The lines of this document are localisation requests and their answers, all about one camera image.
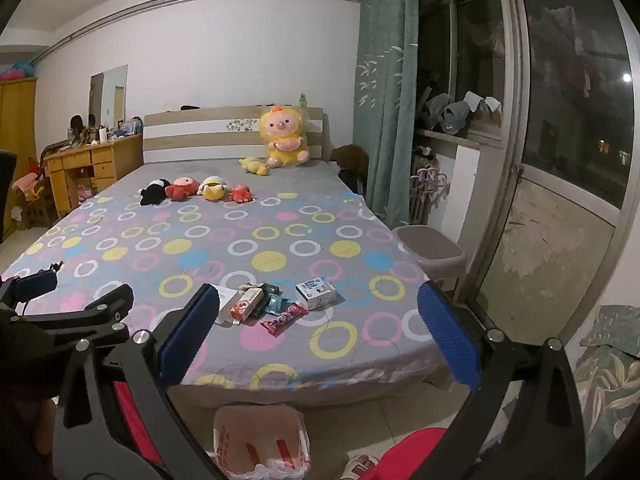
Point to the small yellow duck plush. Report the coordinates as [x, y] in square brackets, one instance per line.
[254, 165]

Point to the red white plastic bag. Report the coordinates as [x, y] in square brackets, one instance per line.
[250, 440]

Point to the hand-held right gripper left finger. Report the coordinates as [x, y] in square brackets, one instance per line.
[187, 335]

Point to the pink white slipper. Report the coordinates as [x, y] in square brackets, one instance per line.
[357, 467]

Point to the black white plush toy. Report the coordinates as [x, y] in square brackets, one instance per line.
[152, 192]

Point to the chair with clothes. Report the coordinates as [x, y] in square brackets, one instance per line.
[32, 185]

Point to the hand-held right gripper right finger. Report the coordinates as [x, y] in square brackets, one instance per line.
[447, 335]

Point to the red white toothpaste box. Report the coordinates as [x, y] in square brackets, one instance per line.
[245, 305]

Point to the wall mirror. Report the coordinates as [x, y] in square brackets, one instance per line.
[107, 95]

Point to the silver white sachet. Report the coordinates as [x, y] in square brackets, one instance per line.
[227, 305]

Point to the colourful bundle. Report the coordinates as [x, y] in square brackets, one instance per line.
[20, 70]

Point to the dark brown cloth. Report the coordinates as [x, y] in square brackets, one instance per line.
[350, 157]

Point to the window with white frame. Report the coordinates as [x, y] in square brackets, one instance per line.
[565, 85]

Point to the white wall pipe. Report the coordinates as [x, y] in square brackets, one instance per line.
[200, 2]

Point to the grey plastic stool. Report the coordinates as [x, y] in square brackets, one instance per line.
[425, 245]

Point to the yellow wooden wardrobe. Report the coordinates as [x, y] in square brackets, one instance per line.
[17, 110]

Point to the yellow white plush toy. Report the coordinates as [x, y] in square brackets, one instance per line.
[212, 190]

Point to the large yellow plush doll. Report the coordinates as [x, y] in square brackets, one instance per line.
[282, 130]

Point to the grey slipper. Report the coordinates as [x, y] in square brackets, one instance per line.
[457, 116]
[436, 107]

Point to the small red plush toy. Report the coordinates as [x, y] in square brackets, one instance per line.
[240, 194]

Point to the green leaf print curtain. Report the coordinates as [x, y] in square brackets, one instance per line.
[385, 85]

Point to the red round plush toy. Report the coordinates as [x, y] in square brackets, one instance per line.
[182, 189]

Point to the bed with circle print sheet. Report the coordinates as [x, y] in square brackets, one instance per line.
[225, 230]

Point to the wooden white striped headboard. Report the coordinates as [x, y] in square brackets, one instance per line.
[200, 135]

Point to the pink clothes hanger rack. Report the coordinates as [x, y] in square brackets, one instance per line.
[427, 179]

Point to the white folded paper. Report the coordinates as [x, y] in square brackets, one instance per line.
[482, 106]

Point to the floral leaf print cloth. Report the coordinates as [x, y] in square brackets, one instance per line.
[610, 375]

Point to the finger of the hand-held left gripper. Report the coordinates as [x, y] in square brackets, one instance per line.
[32, 281]
[80, 317]

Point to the white blue small box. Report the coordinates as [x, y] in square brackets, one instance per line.
[315, 292]

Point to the blue snack wrapper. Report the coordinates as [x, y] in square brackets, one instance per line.
[274, 305]

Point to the pink snack wrapper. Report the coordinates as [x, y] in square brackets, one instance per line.
[282, 319]

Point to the dark green packet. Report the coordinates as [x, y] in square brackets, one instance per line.
[271, 290]

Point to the wooden desk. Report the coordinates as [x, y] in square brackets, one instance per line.
[110, 155]

